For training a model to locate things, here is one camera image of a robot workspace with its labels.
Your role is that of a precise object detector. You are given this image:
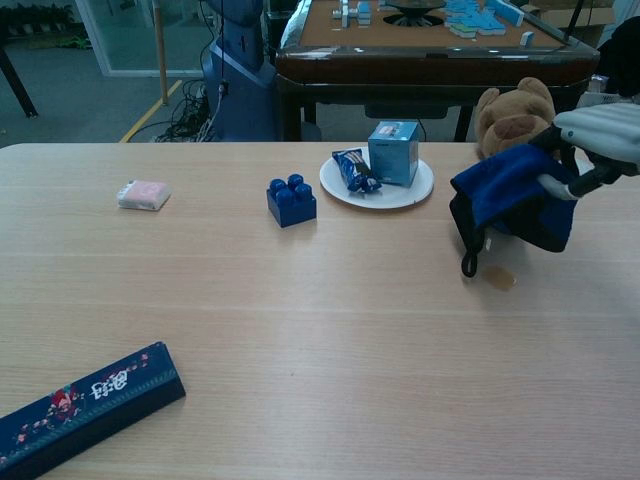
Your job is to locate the black table leg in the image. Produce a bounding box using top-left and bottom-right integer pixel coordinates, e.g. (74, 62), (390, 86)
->
(0, 44), (39, 119)

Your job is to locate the dark mahjong table centre dome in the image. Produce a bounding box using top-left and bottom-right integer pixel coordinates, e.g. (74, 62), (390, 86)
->
(382, 0), (447, 27)

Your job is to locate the wooden pole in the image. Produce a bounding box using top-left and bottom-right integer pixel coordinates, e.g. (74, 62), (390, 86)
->
(153, 0), (170, 106)

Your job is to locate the dark wooden mahjong table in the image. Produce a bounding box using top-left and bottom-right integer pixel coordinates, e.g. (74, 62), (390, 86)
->
(274, 0), (601, 143)

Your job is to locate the pink tissue pack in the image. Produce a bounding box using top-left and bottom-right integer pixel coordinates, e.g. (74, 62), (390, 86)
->
(116, 178), (172, 212)

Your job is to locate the white bag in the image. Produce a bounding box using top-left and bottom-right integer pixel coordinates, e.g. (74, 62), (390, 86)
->
(584, 74), (622, 109)

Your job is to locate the black floor cable bundle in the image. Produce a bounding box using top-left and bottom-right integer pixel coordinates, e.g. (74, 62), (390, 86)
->
(154, 79), (217, 144)

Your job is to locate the white round plate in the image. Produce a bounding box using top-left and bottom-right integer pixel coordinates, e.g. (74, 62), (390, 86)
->
(318, 153), (435, 210)

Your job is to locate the blue cookie snack packet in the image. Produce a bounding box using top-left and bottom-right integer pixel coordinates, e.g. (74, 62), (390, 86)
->
(331, 148), (384, 196)

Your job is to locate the blue cloth with black trim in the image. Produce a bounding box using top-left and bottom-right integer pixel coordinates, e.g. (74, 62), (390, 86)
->
(449, 144), (581, 279)

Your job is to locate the brown liquid spill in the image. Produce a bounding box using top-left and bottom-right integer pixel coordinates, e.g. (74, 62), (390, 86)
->
(480, 266), (519, 292)

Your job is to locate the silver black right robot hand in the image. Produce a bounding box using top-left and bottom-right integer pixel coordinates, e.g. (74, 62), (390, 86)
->
(529, 102), (640, 201)

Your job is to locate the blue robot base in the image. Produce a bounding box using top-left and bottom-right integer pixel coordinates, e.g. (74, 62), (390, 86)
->
(202, 0), (279, 142)

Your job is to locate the long dark blue floral box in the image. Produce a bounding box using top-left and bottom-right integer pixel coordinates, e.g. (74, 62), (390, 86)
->
(0, 340), (187, 480)

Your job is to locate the brown capybara plush toy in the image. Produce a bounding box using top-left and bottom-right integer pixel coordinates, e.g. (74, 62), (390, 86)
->
(472, 76), (557, 161)

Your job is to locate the light blue carton box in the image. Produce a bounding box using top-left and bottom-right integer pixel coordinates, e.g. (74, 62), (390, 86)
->
(367, 120), (421, 189)

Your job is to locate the pile of blue mahjong tiles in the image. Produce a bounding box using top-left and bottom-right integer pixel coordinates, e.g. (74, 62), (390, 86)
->
(443, 0), (525, 40)

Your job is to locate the blue building block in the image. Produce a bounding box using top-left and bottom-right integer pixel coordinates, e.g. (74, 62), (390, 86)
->
(265, 173), (318, 230)

